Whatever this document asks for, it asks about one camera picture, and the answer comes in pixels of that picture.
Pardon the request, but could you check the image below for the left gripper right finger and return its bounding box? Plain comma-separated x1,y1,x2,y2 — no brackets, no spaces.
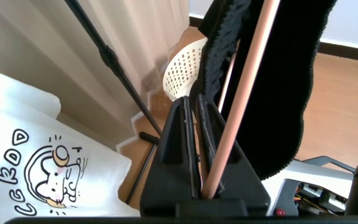
196,93,272,218

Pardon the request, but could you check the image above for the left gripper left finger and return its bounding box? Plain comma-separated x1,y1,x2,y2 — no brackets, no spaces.
139,95,201,218

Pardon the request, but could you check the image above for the white printed t-shirt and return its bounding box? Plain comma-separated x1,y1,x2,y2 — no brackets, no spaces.
0,65,141,218

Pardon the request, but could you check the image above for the black garment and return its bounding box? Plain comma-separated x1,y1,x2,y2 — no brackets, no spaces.
188,0,338,181

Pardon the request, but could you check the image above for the pink clothes hanger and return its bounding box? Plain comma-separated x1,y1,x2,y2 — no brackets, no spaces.
200,0,282,200

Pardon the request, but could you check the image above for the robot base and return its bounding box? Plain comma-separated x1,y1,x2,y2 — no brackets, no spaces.
261,155,357,218

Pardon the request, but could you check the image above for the white laundry basket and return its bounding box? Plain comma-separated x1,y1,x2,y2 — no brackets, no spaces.
162,37,209,102

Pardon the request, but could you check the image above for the black clothes rack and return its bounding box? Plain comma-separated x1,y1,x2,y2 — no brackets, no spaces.
63,0,163,205

